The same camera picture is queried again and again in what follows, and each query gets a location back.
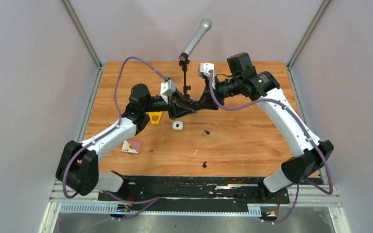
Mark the white earbud charging case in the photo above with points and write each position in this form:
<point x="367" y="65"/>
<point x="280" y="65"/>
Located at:
<point x="177" y="125"/>

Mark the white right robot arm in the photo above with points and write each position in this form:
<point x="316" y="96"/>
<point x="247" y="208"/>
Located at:
<point x="309" y="152"/>

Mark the yellow triangular plastic piece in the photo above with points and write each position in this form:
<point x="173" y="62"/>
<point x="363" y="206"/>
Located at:
<point x="155" y="117"/>

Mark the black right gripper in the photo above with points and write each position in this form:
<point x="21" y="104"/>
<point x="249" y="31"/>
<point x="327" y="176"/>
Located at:
<point x="206" y="101"/>

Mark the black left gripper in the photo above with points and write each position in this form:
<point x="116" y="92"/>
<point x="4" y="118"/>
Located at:
<point x="177" y="104"/>

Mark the black tripod mic stand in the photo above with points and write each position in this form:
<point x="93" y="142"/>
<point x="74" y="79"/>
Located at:
<point x="186" y="87"/>

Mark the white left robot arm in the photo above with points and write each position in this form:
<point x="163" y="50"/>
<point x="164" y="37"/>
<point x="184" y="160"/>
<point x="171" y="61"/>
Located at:
<point x="78" y="169"/>

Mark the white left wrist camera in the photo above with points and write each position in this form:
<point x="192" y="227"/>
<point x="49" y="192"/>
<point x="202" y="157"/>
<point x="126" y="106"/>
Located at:
<point x="167" y="88"/>

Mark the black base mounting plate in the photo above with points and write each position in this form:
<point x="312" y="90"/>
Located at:
<point x="196" y="194"/>

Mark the silver microphone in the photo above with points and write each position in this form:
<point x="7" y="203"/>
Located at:
<point x="204" y="27"/>

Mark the small pink card packet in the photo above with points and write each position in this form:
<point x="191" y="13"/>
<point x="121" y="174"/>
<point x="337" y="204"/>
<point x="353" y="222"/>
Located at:
<point x="132" y="146"/>

